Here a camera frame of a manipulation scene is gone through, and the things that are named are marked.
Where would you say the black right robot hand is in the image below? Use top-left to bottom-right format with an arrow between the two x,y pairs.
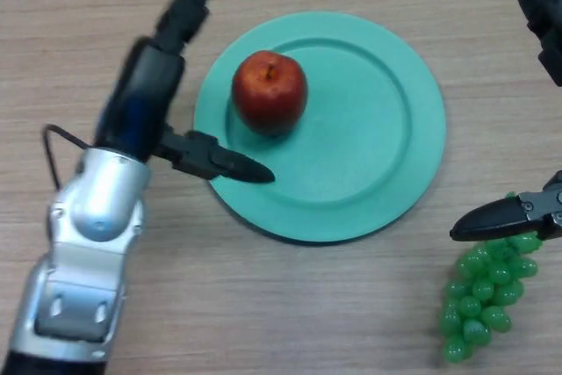
449,0 -> 562,243

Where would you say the red apple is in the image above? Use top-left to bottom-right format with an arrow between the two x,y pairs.
232,50 -> 308,139

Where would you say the green grape bunch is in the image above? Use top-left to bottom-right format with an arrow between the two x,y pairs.
438,191 -> 545,364

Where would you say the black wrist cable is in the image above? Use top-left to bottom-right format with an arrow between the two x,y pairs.
41,123 -> 96,191

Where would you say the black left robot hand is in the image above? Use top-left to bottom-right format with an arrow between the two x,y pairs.
93,0 -> 277,185

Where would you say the green round plate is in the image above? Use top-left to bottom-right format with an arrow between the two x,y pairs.
193,12 -> 448,246

